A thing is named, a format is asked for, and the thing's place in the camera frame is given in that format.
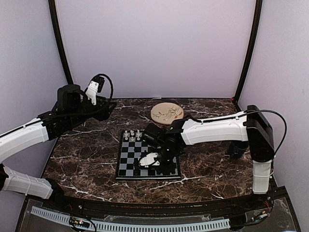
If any right black frame post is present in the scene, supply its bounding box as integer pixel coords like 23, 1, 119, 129
232, 0, 263, 105

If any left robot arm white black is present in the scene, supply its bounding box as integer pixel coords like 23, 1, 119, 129
0, 81, 117, 211

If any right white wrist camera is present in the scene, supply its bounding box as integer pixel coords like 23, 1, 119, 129
139, 152, 160, 168

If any black frame post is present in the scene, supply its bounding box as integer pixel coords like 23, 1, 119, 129
48, 0, 73, 84
232, 0, 263, 105

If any white slotted cable duct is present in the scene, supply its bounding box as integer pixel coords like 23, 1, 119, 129
30, 206, 231, 232

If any left black frame post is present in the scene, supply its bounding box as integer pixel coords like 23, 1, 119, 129
48, 0, 73, 84

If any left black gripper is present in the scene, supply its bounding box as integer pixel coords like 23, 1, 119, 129
66, 95, 116, 127

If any black white chess board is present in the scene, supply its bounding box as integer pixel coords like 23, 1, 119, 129
115, 131, 181, 180

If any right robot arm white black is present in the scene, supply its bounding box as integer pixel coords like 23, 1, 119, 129
139, 105, 275, 210

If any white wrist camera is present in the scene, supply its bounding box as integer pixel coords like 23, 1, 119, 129
139, 152, 160, 168
85, 74, 105, 105

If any dark blue mug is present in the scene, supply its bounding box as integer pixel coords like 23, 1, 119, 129
228, 141, 249, 159

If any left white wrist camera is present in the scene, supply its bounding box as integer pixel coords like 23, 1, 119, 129
85, 74, 105, 105

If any beige bird painted plate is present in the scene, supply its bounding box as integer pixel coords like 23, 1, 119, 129
150, 102, 184, 125

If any row of white chess pieces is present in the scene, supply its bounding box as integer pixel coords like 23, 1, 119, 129
123, 130, 143, 142

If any black chess piece front left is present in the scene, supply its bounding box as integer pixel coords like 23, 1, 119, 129
133, 169, 140, 176

